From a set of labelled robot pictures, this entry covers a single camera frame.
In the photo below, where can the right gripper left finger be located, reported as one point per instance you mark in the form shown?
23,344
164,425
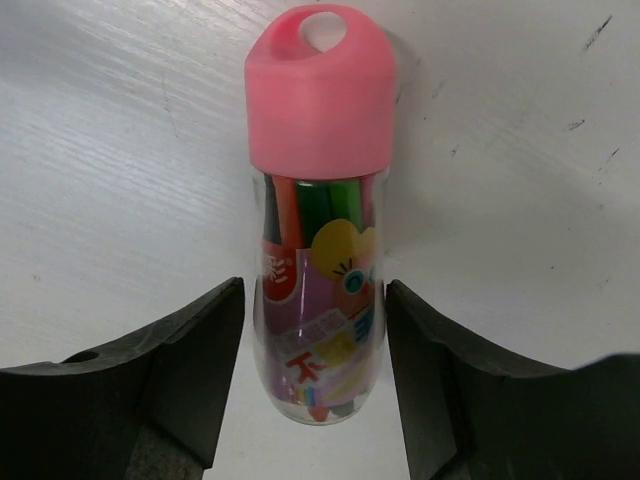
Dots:
148,405

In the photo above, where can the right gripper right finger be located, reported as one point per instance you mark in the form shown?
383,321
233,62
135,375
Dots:
471,409

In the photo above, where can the pink capped crayon bottle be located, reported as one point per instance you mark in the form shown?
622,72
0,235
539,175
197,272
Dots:
320,99

